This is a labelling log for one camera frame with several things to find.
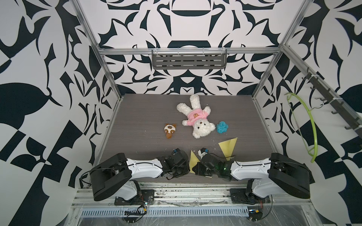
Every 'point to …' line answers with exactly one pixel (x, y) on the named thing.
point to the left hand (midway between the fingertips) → (192, 167)
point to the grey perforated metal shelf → (189, 59)
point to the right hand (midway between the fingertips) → (191, 168)
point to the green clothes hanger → (311, 154)
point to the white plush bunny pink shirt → (197, 117)
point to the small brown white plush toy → (169, 129)
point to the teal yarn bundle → (222, 127)
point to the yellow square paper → (227, 147)
